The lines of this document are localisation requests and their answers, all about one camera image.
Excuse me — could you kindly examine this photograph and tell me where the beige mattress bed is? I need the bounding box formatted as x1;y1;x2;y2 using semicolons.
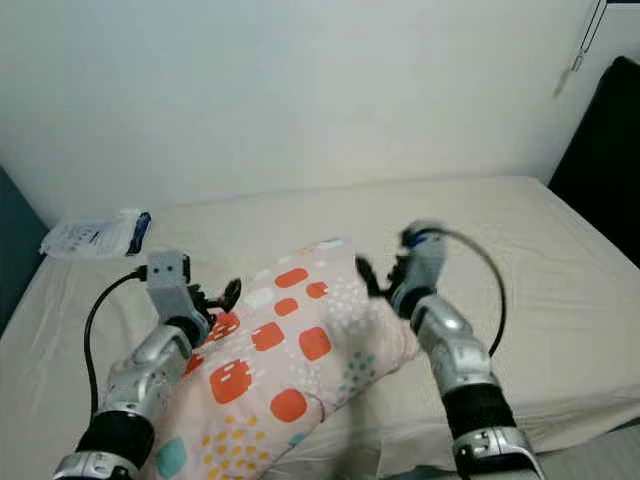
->
0;176;640;480

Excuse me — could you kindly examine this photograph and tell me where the pink patterned pillow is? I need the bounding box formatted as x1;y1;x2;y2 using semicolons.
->
120;238;421;480

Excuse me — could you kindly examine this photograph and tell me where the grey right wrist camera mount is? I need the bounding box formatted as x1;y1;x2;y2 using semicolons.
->
400;220;451;296

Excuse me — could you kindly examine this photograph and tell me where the white blind wand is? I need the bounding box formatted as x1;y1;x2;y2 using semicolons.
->
570;0;609;73

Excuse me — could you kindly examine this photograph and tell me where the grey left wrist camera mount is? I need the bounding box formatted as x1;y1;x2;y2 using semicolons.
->
145;252;193;323

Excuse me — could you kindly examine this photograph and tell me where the white plastic package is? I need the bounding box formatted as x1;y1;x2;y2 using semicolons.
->
40;208;153;261

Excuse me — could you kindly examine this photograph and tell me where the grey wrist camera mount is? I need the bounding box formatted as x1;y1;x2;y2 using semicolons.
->
145;252;193;323
400;220;451;296

